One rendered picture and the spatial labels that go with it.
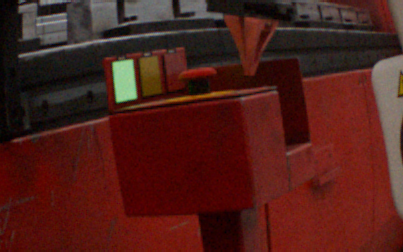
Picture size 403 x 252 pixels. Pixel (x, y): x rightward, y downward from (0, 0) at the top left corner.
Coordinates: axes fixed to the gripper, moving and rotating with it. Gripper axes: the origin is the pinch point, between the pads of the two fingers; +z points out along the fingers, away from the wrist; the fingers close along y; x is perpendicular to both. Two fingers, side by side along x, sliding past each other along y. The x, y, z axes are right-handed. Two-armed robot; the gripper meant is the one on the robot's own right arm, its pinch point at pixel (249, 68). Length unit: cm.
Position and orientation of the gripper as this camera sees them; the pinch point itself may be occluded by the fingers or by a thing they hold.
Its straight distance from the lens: 120.4
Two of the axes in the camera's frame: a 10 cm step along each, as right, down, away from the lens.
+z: -0.8, 9.8, 1.6
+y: -9.0, -1.4, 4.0
